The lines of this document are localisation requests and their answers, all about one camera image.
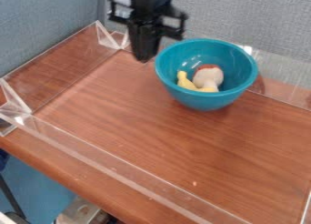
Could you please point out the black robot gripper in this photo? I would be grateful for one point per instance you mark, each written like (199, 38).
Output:
(163, 20)

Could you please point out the white mushroom with red cap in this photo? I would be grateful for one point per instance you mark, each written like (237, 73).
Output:
(208, 77)

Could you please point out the teal blue plastic bowl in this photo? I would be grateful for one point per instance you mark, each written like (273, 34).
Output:
(185, 55)

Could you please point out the yellow toy banana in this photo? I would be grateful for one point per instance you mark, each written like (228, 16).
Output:
(185, 83)

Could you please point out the clear acrylic table barrier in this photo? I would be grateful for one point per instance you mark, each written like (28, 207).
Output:
(92, 120)

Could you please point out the metal table leg bracket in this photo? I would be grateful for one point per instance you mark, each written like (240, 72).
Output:
(81, 212)

